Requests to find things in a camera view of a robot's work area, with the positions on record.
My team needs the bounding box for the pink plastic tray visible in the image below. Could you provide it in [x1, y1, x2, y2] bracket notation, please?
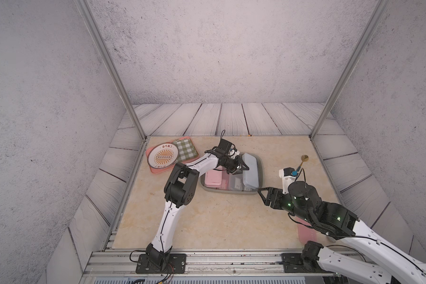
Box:
[146, 136, 200, 174]

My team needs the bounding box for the light blue pencil case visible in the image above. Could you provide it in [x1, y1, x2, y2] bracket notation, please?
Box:
[242, 153, 259, 192]

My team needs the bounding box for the gold spoon teal handle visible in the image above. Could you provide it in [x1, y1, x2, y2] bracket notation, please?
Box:
[296, 155, 309, 172]

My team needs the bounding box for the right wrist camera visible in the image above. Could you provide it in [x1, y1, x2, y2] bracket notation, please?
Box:
[279, 168, 298, 194]

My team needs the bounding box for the grey plastic storage box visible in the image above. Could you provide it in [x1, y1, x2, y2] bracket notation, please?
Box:
[200, 153, 264, 195]

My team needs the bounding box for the translucent pink pencil case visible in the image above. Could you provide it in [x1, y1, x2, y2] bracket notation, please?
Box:
[219, 171, 230, 191]

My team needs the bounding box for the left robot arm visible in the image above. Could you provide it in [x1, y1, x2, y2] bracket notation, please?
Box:
[146, 151, 249, 269]

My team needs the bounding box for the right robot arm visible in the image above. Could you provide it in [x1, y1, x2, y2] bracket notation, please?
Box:
[258, 181, 426, 284]

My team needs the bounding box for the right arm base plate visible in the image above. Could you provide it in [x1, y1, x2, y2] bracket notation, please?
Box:
[279, 253, 325, 273]

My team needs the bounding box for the clear pencil case with label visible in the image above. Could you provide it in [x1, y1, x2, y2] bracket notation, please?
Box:
[229, 174, 243, 192]

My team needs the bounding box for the green checked cloth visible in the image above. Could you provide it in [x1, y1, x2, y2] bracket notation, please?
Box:
[172, 137, 199, 163]

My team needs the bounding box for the aluminium frame post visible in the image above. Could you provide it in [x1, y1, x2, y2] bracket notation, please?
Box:
[75, 0, 147, 140]
[309, 0, 390, 142]

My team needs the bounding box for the round orange patterned plate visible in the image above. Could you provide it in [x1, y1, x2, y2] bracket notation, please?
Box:
[147, 143, 179, 169]

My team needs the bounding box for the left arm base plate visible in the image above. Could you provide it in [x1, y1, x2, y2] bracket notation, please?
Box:
[136, 253, 187, 274]

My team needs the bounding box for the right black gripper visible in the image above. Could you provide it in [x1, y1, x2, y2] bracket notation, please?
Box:
[257, 186, 314, 226]

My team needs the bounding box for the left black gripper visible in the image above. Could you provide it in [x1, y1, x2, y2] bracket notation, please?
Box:
[222, 155, 250, 175]

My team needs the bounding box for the aluminium front rail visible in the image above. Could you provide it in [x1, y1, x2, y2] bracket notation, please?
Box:
[80, 249, 372, 284]

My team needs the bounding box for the opaque pink pencil case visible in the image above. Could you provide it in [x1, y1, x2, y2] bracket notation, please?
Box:
[204, 169, 222, 188]

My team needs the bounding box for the left aluminium frame post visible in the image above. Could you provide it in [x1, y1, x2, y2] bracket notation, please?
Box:
[75, 0, 147, 140]

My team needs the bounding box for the right aluminium frame post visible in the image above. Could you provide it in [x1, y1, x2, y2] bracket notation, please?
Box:
[309, 0, 390, 142]

